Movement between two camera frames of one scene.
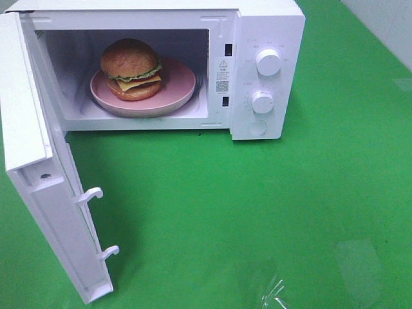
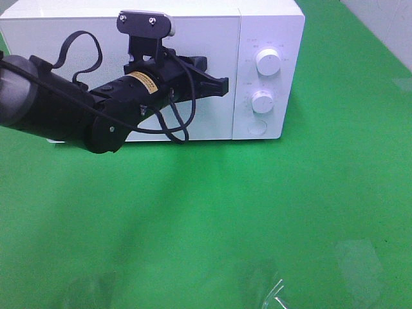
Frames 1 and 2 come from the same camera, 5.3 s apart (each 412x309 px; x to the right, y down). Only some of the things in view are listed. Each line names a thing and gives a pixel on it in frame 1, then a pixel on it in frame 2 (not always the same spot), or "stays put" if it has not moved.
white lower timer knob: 262,102 stays put
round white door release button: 257,127 stays put
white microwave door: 34,148 to 215,38
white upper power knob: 268,62 stays put
